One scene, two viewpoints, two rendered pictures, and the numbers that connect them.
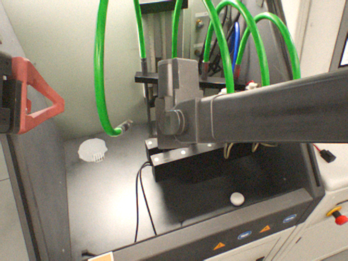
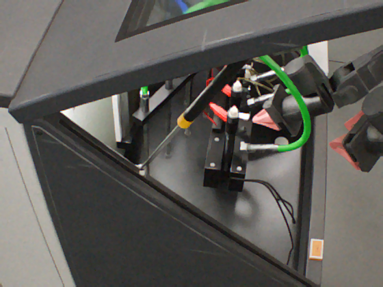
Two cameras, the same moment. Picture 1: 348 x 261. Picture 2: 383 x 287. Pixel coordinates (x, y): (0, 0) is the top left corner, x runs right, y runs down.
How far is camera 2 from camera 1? 1.02 m
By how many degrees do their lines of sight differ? 42
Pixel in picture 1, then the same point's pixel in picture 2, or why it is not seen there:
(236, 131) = not seen: outside the picture
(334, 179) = (323, 65)
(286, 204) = not seen: hidden behind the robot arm
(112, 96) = not seen: hidden behind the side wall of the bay
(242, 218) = (323, 141)
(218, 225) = (321, 159)
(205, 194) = (262, 165)
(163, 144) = (295, 130)
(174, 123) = (353, 94)
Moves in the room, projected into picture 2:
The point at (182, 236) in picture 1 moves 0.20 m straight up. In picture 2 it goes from (319, 188) to (338, 137)
